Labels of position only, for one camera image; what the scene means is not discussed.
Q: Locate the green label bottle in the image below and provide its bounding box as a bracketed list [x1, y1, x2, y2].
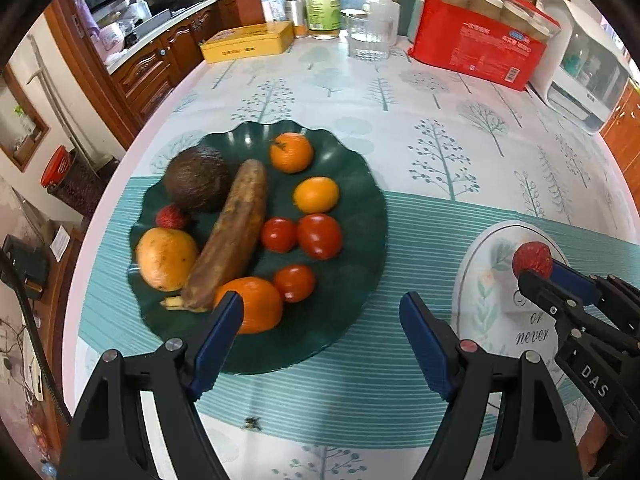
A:
[306, 0, 341, 40]

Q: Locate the dark brown avocado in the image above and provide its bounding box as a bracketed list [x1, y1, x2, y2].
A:
[163, 145, 231, 212]

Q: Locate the white blue carton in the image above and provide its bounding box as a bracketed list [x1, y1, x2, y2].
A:
[260, 0, 288, 22]

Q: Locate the white plastic bottle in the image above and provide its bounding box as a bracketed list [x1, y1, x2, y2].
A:
[370, 0, 400, 46]

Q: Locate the round orange mandarin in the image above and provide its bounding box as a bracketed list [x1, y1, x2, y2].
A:
[214, 276, 283, 335]

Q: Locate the overripe brown banana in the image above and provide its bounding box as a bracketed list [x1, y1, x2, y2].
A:
[160, 159, 268, 312]

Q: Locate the white countertop appliance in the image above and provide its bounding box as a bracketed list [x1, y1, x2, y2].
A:
[529, 0, 631, 134]

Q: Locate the wooden kitchen cabinet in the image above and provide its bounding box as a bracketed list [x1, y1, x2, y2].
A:
[44, 0, 241, 148]

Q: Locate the clear drinking glass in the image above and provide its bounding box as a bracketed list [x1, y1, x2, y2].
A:
[342, 9, 393, 62]

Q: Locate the patterned tablecloth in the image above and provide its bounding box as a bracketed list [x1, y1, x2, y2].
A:
[63, 39, 639, 479]

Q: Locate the red lychee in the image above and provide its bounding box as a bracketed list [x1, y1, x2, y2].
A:
[155, 204, 191, 230]
[512, 242, 554, 278]

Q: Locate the wooden cabinet right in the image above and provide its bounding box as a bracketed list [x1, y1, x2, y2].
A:
[601, 79, 640, 207]

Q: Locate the small yellow kumquat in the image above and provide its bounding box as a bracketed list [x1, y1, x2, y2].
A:
[293, 177, 340, 214]

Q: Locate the small silver can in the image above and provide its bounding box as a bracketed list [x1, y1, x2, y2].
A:
[285, 0, 308, 38]

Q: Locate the yellow tin box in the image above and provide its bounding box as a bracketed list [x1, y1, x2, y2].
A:
[200, 21, 294, 63]

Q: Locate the oval orange mandarin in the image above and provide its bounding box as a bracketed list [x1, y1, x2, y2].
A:
[269, 132, 314, 174]

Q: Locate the large red tomato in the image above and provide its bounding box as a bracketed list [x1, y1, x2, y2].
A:
[297, 214, 343, 260]

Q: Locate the red package box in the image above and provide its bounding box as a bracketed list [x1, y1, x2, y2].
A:
[409, 0, 561, 91]

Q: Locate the medium red cherry tomato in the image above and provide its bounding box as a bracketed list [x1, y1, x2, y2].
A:
[272, 264, 317, 304]

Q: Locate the dark green leaf plate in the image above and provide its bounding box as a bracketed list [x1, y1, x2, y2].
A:
[127, 118, 390, 376]

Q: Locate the small red cherry tomato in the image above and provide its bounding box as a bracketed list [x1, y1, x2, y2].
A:
[260, 217, 297, 254]

